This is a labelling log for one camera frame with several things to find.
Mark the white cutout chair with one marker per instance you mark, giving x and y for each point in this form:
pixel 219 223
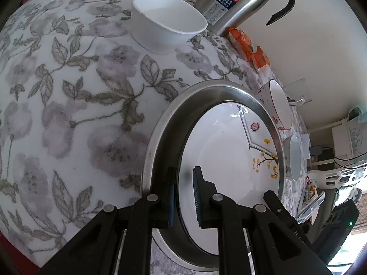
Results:
pixel 338 177

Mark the white patterned bag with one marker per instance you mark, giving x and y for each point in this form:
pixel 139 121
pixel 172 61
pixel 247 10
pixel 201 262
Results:
pixel 358 137

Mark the black charger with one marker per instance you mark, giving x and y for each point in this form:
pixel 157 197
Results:
pixel 316 150

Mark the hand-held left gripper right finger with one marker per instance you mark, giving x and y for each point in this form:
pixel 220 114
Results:
pixel 197 197

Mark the teal cloth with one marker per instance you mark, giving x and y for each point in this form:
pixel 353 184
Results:
pixel 355 114

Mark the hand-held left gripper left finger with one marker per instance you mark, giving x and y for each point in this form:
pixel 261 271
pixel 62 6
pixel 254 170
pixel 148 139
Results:
pixel 171 203

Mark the stainless steel thermos jug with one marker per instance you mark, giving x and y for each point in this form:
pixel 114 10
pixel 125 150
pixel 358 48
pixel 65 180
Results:
pixel 235 5

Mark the grey floral tablecloth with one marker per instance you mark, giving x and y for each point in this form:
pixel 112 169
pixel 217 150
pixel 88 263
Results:
pixel 57 91

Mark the clear glass mug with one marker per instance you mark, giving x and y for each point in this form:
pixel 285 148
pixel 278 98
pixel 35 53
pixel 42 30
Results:
pixel 295 87

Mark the white shelf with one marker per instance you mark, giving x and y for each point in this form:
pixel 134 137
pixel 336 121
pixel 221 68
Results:
pixel 341 140

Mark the small white bowl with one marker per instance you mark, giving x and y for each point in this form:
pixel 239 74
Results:
pixel 169 14

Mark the white plate yellow flower branch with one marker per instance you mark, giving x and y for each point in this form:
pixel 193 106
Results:
pixel 223 149

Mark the white power strip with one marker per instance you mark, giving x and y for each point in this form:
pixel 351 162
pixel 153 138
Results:
pixel 306 143

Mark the stainless steel plate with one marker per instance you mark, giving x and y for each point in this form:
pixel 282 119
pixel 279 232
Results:
pixel 166 126

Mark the light blue bowl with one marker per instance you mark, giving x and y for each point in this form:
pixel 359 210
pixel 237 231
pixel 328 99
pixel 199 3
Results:
pixel 295 157

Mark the smartphone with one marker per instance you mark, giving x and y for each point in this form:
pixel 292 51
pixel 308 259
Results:
pixel 312 206

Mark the strawberry print bowl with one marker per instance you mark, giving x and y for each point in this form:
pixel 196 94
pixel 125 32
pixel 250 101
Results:
pixel 265 100

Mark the orange snack packet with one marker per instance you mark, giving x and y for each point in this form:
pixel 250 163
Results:
pixel 261 60
pixel 240 41

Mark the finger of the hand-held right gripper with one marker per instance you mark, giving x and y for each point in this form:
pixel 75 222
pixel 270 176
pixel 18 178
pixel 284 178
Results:
pixel 275 203

